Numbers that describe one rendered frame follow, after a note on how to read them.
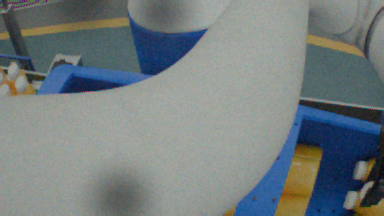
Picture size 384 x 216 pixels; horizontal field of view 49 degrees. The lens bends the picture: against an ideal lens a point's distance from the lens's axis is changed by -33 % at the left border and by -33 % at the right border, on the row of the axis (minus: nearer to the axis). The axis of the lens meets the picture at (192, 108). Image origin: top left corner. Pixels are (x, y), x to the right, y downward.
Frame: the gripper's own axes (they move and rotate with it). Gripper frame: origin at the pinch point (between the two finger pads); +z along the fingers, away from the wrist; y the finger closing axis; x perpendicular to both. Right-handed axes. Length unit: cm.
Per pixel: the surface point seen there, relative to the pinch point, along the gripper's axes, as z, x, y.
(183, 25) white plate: 21, 48, 40
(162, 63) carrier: 33, 54, 37
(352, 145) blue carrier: 19.2, 4.7, 18.0
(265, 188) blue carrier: 2.3, 21.4, -0.8
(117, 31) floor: 126, 119, 115
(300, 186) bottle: 8.8, 15.6, 2.9
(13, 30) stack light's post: 26, 109, 39
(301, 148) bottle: 12.1, 17.8, 11.7
